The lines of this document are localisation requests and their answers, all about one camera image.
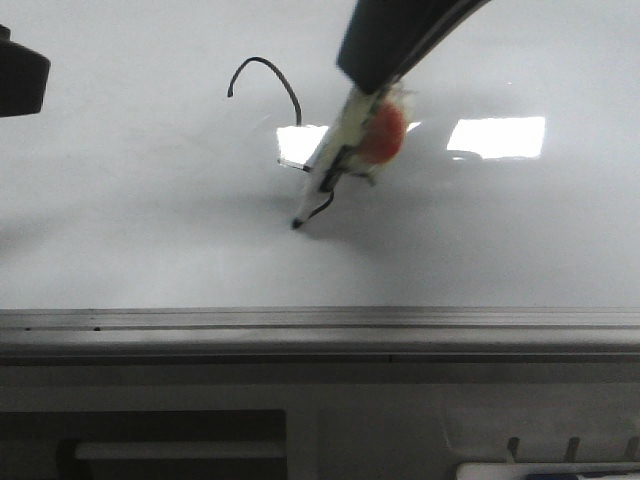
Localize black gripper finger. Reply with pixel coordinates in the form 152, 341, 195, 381
336, 0, 487, 94
1, 25, 51, 118

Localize white black whiteboard marker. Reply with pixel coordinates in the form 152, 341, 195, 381
291, 86, 391, 229

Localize red magnet taped to marker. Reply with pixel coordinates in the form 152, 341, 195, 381
346, 81, 415, 185

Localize white whiteboard surface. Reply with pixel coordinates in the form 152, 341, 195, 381
1, 1, 639, 308

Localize aluminium whiteboard frame rail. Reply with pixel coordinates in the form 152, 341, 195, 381
1, 306, 639, 361

